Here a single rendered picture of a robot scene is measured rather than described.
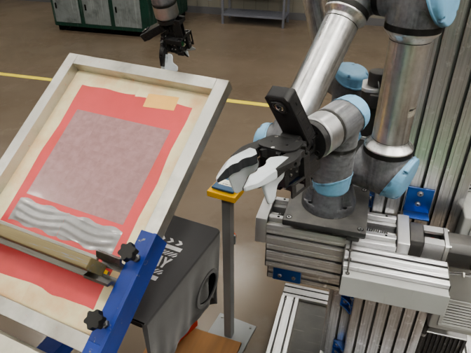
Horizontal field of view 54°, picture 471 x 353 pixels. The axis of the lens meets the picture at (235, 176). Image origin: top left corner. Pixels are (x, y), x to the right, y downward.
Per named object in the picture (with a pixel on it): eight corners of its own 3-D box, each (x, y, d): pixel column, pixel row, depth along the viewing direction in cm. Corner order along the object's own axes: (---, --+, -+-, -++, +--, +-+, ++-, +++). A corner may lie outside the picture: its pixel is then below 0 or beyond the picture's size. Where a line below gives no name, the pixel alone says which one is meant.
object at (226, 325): (220, 313, 257) (216, 167, 205) (256, 327, 249) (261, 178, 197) (200, 343, 240) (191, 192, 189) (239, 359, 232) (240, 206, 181)
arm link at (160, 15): (147, 8, 138) (160, -6, 143) (151, 22, 142) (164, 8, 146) (168, 10, 136) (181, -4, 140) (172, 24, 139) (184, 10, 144)
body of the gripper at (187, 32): (183, 58, 147) (175, 24, 138) (161, 54, 150) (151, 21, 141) (195, 45, 152) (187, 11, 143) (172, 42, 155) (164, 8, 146)
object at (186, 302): (202, 294, 191) (199, 225, 171) (221, 300, 188) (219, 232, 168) (137, 386, 156) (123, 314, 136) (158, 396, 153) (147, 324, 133)
